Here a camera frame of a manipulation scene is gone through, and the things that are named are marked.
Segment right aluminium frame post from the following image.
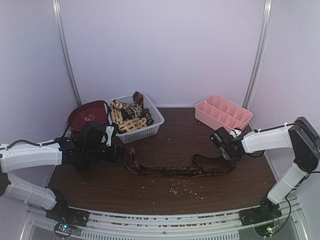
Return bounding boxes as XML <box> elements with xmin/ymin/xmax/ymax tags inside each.
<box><xmin>242</xmin><ymin>0</ymin><xmax>273</xmax><ymax>110</ymax></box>

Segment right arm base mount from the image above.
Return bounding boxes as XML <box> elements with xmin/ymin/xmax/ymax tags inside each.
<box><xmin>238</xmin><ymin>196</ymin><xmax>282</xmax><ymax>237</ymax></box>

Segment dark brown red patterned tie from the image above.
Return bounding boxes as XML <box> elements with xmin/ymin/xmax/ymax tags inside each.
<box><xmin>121</xmin><ymin>147</ymin><xmax>236</xmax><ymax>178</ymax></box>

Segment grey plastic mesh basket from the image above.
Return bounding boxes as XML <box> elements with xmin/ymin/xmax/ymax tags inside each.
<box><xmin>108</xmin><ymin>91</ymin><xmax>165</xmax><ymax>144</ymax></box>

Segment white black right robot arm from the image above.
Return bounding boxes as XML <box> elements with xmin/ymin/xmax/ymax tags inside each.
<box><xmin>210</xmin><ymin>116</ymin><xmax>320</xmax><ymax>221</ymax></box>

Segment front aluminium rail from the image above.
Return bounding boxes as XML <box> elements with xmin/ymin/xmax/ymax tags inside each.
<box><xmin>24</xmin><ymin>197</ymin><xmax>301</xmax><ymax>240</ymax></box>

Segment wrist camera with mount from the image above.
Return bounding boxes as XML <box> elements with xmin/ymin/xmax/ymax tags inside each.
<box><xmin>101</xmin><ymin>123</ymin><xmax>119</xmax><ymax>147</ymax></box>
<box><xmin>230</xmin><ymin>127</ymin><xmax>242</xmax><ymax>138</ymax></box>

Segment dark red round plate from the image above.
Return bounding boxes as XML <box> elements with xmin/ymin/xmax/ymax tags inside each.
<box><xmin>67</xmin><ymin>100</ymin><xmax>109</xmax><ymax>132</ymax></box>

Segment yellow insect patterned tie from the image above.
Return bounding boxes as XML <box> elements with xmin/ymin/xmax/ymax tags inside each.
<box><xmin>110</xmin><ymin>99</ymin><xmax>148</xmax><ymax>134</ymax></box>

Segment brown cream patterned tie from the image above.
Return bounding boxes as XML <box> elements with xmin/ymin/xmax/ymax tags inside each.
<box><xmin>121</xmin><ymin>102</ymin><xmax>143</xmax><ymax>120</ymax></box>

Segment left aluminium frame post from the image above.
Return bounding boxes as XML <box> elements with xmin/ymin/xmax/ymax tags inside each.
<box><xmin>52</xmin><ymin>0</ymin><xmax>82</xmax><ymax>106</ymax></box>

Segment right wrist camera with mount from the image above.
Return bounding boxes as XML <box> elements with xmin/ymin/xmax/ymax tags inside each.
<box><xmin>230</xmin><ymin>127</ymin><xmax>242</xmax><ymax>138</ymax></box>

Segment pink divided organizer box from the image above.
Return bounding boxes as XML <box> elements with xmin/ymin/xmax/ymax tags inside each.
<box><xmin>194</xmin><ymin>94</ymin><xmax>253</xmax><ymax>132</ymax></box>

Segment red black striped tie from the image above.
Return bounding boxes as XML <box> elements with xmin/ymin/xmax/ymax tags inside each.
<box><xmin>132</xmin><ymin>91</ymin><xmax>144</xmax><ymax>109</ymax></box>

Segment aluminium frame post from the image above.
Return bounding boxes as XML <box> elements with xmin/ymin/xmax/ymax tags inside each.
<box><xmin>242</xmin><ymin>0</ymin><xmax>273</xmax><ymax>110</ymax></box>
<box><xmin>52</xmin><ymin>0</ymin><xmax>82</xmax><ymax>106</ymax></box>

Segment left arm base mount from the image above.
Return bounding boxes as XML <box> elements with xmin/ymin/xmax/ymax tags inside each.
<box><xmin>44</xmin><ymin>199</ymin><xmax>90</xmax><ymax>239</ymax></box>

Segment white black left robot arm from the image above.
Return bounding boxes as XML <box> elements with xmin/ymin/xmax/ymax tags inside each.
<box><xmin>0</xmin><ymin>123</ymin><xmax>125</xmax><ymax>222</ymax></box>

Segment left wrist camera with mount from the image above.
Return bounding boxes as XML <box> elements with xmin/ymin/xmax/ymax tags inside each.
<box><xmin>101</xmin><ymin>123</ymin><xmax>119</xmax><ymax>147</ymax></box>

